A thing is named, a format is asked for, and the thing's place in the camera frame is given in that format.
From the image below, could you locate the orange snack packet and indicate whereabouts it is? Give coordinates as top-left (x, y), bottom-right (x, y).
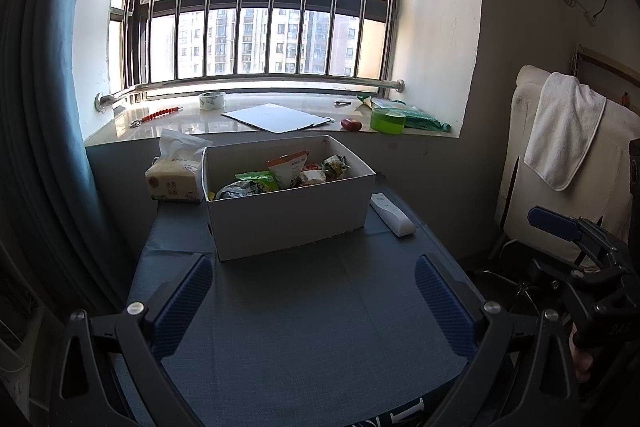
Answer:
top-left (266, 150), bottom-right (311, 188)

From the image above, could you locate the white remote control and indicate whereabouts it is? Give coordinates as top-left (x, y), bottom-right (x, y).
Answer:
top-left (370, 193), bottom-right (417, 238)

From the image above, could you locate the red beaded tool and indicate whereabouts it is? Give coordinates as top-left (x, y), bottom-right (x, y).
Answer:
top-left (129, 106), bottom-right (184, 128)

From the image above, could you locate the green round container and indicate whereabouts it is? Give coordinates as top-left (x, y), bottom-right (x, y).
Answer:
top-left (370, 108), bottom-right (407, 134)

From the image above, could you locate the blue curtain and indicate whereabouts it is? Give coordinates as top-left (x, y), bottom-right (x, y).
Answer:
top-left (0, 0), bottom-right (131, 318)

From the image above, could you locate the steel window guard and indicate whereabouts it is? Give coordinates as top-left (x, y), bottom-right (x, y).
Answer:
top-left (95, 0), bottom-right (421, 112)

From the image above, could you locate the white towel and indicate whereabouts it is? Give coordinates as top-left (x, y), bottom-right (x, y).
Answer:
top-left (523, 72), bottom-right (607, 192)

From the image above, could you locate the person's right hand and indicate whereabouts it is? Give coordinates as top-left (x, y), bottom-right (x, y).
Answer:
top-left (569, 329), bottom-right (597, 384)

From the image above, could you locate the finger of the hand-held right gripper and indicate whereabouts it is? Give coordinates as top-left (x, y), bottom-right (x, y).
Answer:
top-left (528, 206), bottom-right (626, 259)
top-left (529, 257), bottom-right (609, 296)

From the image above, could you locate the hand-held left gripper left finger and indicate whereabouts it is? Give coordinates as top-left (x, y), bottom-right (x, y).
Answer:
top-left (50, 253), bottom-right (215, 427)

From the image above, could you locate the white cardboard sheet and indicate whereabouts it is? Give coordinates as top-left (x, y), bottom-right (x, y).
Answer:
top-left (221, 103), bottom-right (336, 134)

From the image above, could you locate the blue-grey tablecloth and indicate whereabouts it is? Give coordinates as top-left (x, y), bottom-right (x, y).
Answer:
top-left (112, 172), bottom-right (501, 427)

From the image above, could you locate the plain green snack packet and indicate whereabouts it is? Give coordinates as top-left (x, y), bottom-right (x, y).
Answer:
top-left (235, 171), bottom-right (280, 194)

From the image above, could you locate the silver snack packet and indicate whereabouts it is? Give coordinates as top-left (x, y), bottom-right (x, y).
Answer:
top-left (215, 182), bottom-right (261, 202)

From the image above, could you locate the tissue pack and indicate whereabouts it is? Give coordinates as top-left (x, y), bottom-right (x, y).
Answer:
top-left (145, 129), bottom-right (213, 204)

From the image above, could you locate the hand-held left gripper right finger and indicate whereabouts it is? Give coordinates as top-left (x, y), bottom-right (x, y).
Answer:
top-left (415, 254), bottom-right (582, 427)

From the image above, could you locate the green wipes pack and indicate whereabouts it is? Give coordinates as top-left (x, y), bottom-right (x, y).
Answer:
top-left (357, 94), bottom-right (452, 132)

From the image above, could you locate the green seaweed snack packet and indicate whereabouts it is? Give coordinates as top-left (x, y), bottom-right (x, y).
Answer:
top-left (321, 154), bottom-right (351, 180)

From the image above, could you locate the white chair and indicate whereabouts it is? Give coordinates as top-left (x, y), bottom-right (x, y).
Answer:
top-left (475, 64), bottom-right (640, 308)

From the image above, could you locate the marble windowsill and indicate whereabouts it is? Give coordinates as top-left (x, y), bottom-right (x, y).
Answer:
top-left (82, 89), bottom-right (461, 145)

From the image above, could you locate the white cardboard box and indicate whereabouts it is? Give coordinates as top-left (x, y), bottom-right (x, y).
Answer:
top-left (201, 135), bottom-right (377, 262)

